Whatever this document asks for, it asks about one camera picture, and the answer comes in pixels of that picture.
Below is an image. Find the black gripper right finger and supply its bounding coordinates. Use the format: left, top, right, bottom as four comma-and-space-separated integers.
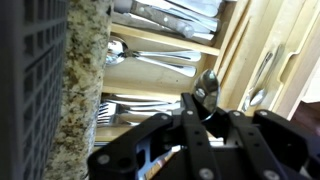
228, 111, 287, 180

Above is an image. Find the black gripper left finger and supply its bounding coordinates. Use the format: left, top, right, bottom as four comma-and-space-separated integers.
181, 93, 221, 180

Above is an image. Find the silver spoon from holder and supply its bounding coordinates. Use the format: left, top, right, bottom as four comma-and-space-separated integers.
192, 69, 220, 121

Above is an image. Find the small silver spoon front compartment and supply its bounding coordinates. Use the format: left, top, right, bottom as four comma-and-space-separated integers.
241, 51, 273, 112

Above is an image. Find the forks bundle in drawer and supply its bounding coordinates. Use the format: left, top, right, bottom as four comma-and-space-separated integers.
97, 94, 180, 126

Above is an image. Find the open wooden cutlery drawer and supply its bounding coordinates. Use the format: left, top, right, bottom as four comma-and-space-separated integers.
94, 0, 320, 148

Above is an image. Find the knives bundle in drawer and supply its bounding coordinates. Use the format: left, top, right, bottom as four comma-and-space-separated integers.
113, 0, 221, 42

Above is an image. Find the silver spoon in drawer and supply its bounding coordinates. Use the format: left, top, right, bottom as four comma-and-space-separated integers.
105, 36, 201, 77

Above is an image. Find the dark grey utensil holder basket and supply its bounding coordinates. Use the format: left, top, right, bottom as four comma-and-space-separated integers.
0, 0, 68, 180

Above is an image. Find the wooden cutlery tray organizer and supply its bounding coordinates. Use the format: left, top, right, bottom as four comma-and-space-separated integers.
96, 0, 314, 144

